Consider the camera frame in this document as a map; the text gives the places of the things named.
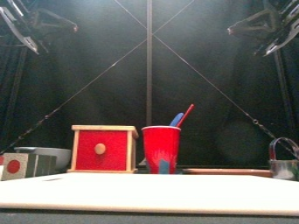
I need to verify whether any red drawer with wooden knob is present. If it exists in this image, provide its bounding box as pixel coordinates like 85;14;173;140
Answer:
70;129;135;172

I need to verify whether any red stick utensil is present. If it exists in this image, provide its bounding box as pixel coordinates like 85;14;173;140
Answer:
175;103;196;129

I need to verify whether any grey bowl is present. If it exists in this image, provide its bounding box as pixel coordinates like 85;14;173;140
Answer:
13;146;72;172

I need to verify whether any grey device right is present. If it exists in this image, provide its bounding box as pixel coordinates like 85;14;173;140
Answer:
267;136;299;181

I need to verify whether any red plastic cup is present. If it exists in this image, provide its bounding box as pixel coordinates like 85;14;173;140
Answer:
140;125;183;175

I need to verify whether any white cutting board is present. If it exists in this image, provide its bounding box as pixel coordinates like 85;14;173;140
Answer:
0;172;299;218

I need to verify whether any thin diagonal brace cable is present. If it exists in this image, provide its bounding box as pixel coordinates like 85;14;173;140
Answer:
0;0;196;155
112;0;299;158

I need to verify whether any grey vertical frame pole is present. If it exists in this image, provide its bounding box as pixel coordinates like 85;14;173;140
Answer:
144;0;155;127

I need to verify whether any blue utensil handle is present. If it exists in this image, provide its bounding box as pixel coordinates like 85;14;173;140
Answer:
168;112;185;128

